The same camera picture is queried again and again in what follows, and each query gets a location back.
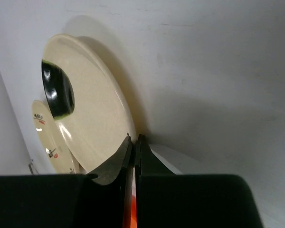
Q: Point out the orange plate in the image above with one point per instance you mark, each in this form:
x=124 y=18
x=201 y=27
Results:
x=133 y=223

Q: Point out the cream plate black patch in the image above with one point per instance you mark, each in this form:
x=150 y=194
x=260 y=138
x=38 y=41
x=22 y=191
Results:
x=85 y=100

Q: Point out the cream plate small flowers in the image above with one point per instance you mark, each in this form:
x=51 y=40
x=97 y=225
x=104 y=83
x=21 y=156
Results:
x=52 y=140

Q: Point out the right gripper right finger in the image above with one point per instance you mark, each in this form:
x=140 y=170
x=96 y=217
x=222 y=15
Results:
x=168 y=200

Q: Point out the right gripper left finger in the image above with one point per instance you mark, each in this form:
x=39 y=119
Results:
x=98 y=199

